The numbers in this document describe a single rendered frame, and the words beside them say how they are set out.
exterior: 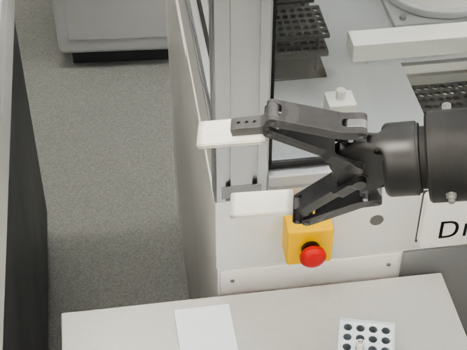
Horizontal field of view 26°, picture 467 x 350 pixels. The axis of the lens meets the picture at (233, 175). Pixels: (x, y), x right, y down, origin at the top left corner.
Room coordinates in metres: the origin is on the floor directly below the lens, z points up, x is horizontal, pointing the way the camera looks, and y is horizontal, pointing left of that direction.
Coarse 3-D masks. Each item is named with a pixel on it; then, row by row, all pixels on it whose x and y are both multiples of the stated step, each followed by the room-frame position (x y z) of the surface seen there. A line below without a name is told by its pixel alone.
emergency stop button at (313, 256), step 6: (312, 246) 1.06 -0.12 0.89; (318, 246) 1.06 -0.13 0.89; (306, 252) 1.05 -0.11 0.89; (312, 252) 1.05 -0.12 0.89; (318, 252) 1.05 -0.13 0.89; (324, 252) 1.06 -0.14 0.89; (300, 258) 1.05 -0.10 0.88; (306, 258) 1.05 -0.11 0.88; (312, 258) 1.05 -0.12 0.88; (318, 258) 1.05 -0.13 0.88; (324, 258) 1.05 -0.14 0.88; (306, 264) 1.05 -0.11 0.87; (312, 264) 1.05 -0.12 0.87; (318, 264) 1.05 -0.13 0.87
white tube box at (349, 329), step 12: (348, 324) 0.99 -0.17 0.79; (360, 324) 0.99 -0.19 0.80; (372, 324) 0.99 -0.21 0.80; (384, 324) 0.99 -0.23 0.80; (348, 336) 0.98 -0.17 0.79; (360, 336) 0.97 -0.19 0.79; (372, 336) 0.97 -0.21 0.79; (384, 336) 0.97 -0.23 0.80; (348, 348) 0.96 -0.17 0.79; (372, 348) 0.95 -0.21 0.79; (384, 348) 0.95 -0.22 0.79
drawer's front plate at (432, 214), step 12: (432, 204) 1.13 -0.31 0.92; (444, 204) 1.13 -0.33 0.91; (456, 204) 1.14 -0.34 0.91; (420, 216) 1.14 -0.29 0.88; (432, 216) 1.13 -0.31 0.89; (444, 216) 1.13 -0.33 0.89; (456, 216) 1.14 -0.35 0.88; (420, 228) 1.14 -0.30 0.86; (432, 228) 1.13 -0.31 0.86; (444, 228) 1.13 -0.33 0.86; (420, 240) 1.13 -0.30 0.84; (432, 240) 1.13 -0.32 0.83; (444, 240) 1.14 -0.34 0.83; (456, 240) 1.14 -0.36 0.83
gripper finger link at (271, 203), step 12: (240, 192) 0.82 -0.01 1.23; (252, 192) 0.82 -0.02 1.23; (264, 192) 0.81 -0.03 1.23; (276, 192) 0.81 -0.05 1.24; (288, 192) 0.81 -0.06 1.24; (240, 204) 0.80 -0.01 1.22; (252, 204) 0.80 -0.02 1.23; (264, 204) 0.80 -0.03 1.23; (276, 204) 0.80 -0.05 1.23; (288, 204) 0.79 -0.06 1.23; (240, 216) 0.79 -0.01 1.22; (252, 216) 0.79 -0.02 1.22; (264, 216) 0.79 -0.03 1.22
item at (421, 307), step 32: (320, 288) 1.10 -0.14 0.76; (352, 288) 1.10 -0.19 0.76; (384, 288) 1.10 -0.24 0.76; (416, 288) 1.10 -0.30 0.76; (64, 320) 1.03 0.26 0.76; (96, 320) 1.03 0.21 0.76; (128, 320) 1.03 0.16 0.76; (160, 320) 1.03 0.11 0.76; (256, 320) 1.03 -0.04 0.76; (288, 320) 1.03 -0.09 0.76; (320, 320) 1.03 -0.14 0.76; (384, 320) 1.03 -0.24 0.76; (416, 320) 1.03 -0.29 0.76; (448, 320) 1.03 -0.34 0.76
